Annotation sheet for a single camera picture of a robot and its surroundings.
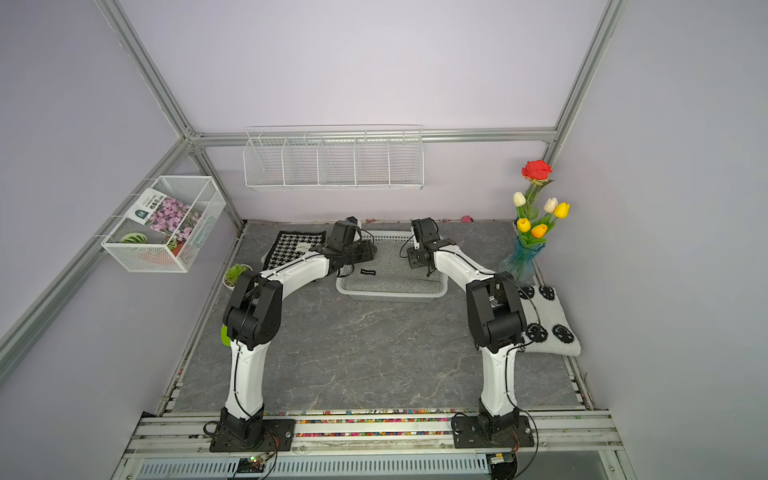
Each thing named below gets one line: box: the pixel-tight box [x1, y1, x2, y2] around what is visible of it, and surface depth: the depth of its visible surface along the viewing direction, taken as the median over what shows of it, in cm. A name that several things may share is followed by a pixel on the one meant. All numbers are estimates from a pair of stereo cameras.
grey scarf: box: [340, 241, 445, 294], surface depth 93 cm
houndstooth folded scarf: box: [263, 231, 326, 270], surface depth 111 cm
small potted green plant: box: [222, 263, 253, 291], surface depth 95 cm
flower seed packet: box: [124, 188, 202, 242], surface depth 76 cm
